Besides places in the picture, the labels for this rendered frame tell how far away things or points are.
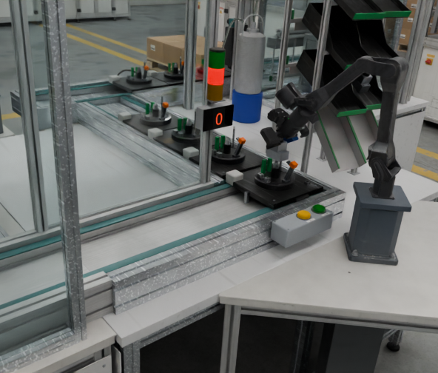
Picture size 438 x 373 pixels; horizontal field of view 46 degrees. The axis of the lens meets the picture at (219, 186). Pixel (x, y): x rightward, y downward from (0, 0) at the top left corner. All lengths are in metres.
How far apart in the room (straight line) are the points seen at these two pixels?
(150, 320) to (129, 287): 0.10
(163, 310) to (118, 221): 0.34
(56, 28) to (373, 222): 1.03
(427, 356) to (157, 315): 1.68
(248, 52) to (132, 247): 1.39
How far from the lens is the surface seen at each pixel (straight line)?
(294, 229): 1.56
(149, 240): 1.53
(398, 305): 1.51
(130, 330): 1.31
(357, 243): 1.64
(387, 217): 1.59
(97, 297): 1.32
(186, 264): 1.41
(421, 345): 2.80
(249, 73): 2.63
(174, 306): 1.38
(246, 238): 1.53
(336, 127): 1.99
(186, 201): 1.69
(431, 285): 1.63
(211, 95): 1.63
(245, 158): 1.97
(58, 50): 0.99
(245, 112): 2.67
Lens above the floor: 1.73
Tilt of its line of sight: 26 degrees down
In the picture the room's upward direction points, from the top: 4 degrees clockwise
